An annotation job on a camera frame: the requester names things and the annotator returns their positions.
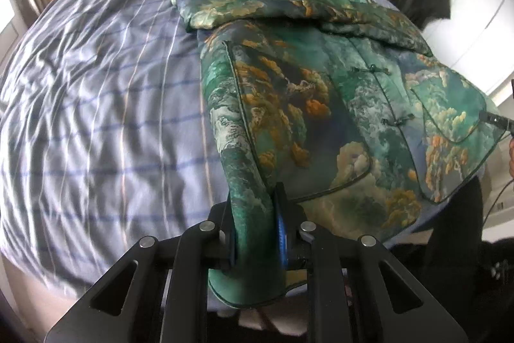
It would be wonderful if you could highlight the green patterned silk jacket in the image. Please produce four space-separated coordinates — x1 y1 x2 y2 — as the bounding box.
171 0 503 307

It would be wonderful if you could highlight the person right hand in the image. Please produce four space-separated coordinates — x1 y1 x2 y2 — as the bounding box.
509 138 514 178

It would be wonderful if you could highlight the blue plaid bed duvet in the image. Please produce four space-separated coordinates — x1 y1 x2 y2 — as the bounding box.
1 0 381 298

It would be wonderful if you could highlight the black cable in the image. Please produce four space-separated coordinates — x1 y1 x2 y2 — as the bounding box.
481 177 514 227

